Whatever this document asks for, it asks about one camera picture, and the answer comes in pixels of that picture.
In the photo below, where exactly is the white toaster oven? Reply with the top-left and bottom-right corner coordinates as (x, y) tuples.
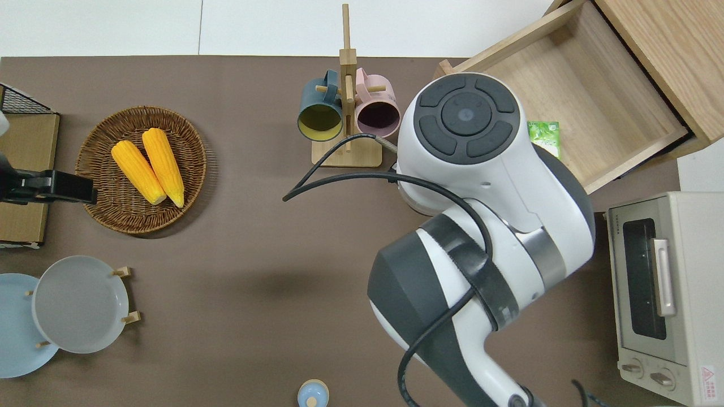
(606, 191), (724, 406)

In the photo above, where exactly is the green tissue pack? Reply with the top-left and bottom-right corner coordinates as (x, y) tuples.
(527, 120), (561, 159)

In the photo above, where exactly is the grey plate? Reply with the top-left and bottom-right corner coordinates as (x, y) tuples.
(31, 255), (130, 354)

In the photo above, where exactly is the wooden drawer with black handle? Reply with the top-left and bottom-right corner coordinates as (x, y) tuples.
(434, 0), (691, 194)

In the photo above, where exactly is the yellow corn cob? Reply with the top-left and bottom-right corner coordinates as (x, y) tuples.
(141, 128), (186, 208)
(111, 140), (167, 205)

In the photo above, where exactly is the light blue plate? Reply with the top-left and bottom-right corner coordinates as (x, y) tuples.
(0, 273), (60, 379)

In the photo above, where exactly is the pink mug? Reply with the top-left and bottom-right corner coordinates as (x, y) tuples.
(354, 68), (401, 138)

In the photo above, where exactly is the dark blue mug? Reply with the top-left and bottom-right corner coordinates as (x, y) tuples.
(298, 69), (344, 142)

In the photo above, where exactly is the brown wicker basket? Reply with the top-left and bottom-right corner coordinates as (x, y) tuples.
(75, 106), (208, 235)

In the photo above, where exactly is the brown table mat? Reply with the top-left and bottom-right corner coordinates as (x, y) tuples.
(0, 55), (682, 407)

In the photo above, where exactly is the wooden plate rack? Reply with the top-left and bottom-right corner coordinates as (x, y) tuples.
(24, 266), (141, 349)

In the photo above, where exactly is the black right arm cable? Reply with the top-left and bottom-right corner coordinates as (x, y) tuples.
(282, 133), (494, 407)

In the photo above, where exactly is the wooden mug rack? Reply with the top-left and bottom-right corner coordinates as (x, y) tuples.
(311, 3), (383, 168)

